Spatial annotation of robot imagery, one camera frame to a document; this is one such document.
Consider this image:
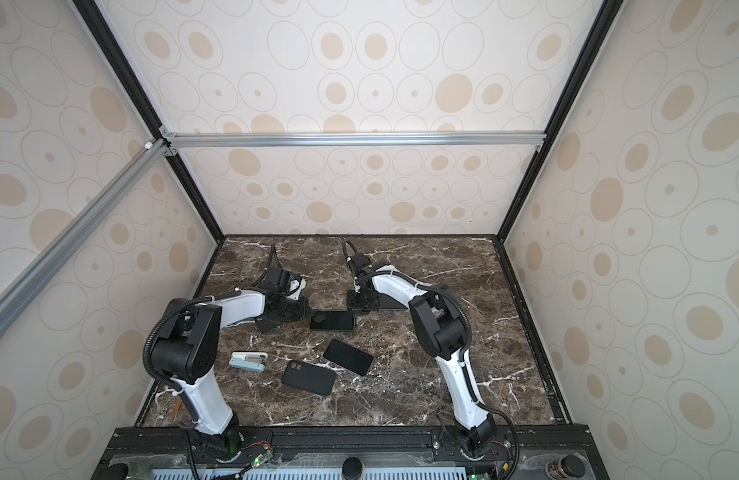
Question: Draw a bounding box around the black corner frame post left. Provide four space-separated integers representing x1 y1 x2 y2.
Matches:
72 0 225 244

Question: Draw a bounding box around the blue-edged phone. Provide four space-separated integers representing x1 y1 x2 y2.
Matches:
379 295 407 311

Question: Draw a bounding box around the light blue stapler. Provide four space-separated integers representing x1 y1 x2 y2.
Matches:
228 352 268 373

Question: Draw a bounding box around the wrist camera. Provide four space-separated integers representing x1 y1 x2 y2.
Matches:
263 268 305 299
346 253 375 288

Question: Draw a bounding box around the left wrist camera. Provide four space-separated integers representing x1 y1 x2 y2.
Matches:
263 268 305 299

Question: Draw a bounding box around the silver aluminium rail left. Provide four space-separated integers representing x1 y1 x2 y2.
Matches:
0 138 166 338

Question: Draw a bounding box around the black corner frame post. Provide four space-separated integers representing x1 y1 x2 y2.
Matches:
495 0 625 245
72 0 225 244

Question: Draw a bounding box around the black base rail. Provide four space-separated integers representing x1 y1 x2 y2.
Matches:
92 425 609 479

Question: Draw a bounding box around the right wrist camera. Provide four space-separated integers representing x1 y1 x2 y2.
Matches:
346 253 375 288

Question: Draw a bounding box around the silver aluminium rail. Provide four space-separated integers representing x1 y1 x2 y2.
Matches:
166 131 545 148
0 138 166 338

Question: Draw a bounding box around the black phone case with camera hole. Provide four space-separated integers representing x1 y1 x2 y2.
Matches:
281 360 336 396

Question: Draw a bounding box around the black corner frame post right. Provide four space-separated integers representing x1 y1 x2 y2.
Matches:
495 0 625 245

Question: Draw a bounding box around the brown wooden stick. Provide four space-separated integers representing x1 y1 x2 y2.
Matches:
164 395 183 424

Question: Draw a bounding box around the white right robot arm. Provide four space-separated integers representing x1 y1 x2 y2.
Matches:
341 240 521 479

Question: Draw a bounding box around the silver-edged black phone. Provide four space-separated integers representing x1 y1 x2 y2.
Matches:
309 310 355 332

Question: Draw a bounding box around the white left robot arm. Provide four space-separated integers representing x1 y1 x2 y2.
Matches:
142 247 310 461

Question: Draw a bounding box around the brown-capped jar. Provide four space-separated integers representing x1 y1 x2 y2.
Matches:
545 454 587 480

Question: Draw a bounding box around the black phone with pink case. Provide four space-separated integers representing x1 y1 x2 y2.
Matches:
323 339 373 376

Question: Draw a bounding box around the silver aluminium rail back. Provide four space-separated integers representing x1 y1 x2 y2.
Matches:
166 131 545 148

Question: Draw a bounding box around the black knob centre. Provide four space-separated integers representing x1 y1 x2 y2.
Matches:
341 457 364 480

